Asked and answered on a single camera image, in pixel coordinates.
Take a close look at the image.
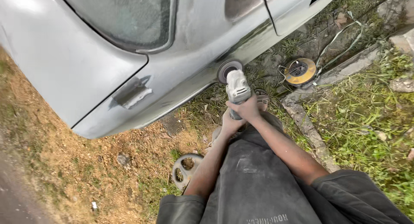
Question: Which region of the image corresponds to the yellow cable reel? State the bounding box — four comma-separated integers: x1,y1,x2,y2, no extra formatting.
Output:
284,58,317,88

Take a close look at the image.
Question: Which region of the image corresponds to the person's left hand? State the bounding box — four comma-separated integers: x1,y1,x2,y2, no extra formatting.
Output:
221,107,248,138

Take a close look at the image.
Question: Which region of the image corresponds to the person's dark grey clothing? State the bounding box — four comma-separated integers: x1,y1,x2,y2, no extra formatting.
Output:
156,111,414,224

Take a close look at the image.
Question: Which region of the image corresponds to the white strap cable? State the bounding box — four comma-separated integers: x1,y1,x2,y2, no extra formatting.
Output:
315,11,364,76

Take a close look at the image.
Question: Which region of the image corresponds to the grey perforated metal disc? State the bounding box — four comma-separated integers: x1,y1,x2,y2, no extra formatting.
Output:
171,153,204,191

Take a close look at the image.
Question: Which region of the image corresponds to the person's sandal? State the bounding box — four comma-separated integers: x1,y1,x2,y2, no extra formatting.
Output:
254,89,270,112

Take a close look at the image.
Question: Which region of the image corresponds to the concrete curb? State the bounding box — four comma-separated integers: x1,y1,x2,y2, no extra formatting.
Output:
281,23,414,173

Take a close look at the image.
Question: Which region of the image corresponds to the person's right hand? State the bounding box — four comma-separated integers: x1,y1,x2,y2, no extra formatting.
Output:
225,94,261,122

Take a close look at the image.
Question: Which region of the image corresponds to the grey angle grinder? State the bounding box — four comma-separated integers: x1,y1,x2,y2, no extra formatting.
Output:
217,60,253,121

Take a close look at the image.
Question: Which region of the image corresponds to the grey car body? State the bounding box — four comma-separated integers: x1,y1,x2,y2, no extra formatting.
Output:
0,0,347,140

